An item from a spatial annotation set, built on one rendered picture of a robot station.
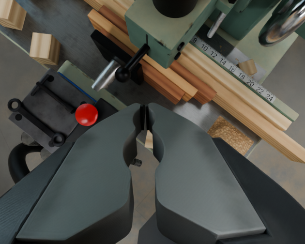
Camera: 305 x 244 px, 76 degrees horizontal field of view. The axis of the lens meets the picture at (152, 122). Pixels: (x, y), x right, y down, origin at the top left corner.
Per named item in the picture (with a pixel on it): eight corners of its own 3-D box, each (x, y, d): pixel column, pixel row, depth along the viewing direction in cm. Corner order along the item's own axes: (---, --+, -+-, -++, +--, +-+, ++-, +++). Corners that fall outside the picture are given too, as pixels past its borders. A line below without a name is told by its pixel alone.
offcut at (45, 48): (43, 41, 39) (32, 32, 35) (61, 43, 39) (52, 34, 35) (40, 63, 39) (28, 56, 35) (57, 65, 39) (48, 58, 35)
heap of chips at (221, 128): (181, 165, 38) (183, 168, 35) (220, 115, 39) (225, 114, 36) (215, 192, 38) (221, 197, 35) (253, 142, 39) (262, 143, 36)
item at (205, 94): (103, 27, 39) (96, 12, 34) (109, 20, 39) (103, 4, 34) (203, 104, 39) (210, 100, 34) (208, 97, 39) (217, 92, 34)
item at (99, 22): (96, 31, 39) (86, 15, 34) (100, 25, 39) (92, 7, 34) (186, 102, 39) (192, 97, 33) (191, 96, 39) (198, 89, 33)
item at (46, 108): (22, 120, 32) (-4, 117, 27) (65, 68, 33) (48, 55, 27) (84, 169, 32) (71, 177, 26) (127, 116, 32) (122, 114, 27)
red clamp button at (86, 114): (72, 116, 27) (69, 116, 26) (86, 99, 27) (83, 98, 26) (89, 130, 27) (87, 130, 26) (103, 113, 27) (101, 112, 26)
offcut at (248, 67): (232, 68, 49) (237, 63, 46) (246, 63, 49) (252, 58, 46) (236, 80, 49) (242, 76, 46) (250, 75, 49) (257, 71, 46)
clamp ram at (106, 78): (84, 81, 38) (64, 66, 29) (108, 52, 39) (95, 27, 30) (120, 109, 38) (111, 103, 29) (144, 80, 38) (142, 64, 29)
